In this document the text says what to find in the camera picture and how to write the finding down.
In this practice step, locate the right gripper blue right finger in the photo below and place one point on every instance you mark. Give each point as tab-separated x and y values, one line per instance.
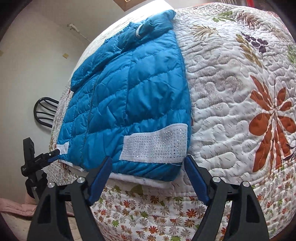
212	191

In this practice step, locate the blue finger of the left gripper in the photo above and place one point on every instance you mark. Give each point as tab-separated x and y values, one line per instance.
53	158

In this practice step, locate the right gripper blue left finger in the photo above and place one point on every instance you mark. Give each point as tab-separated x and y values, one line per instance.
85	191

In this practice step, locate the blue puffer jacket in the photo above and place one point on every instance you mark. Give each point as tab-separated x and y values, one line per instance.
131	102

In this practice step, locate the black metal chair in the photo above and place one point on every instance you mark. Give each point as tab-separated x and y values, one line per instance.
44	111

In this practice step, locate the floral quilted bedspread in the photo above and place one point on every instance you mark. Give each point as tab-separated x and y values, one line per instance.
240	70

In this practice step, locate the wooden framed window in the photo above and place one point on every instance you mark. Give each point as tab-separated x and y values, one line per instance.
127	5

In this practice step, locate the beige wall switch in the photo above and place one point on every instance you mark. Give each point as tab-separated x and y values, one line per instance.
65	55

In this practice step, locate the wall mounted white device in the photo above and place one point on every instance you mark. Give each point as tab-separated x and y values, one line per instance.
71	26

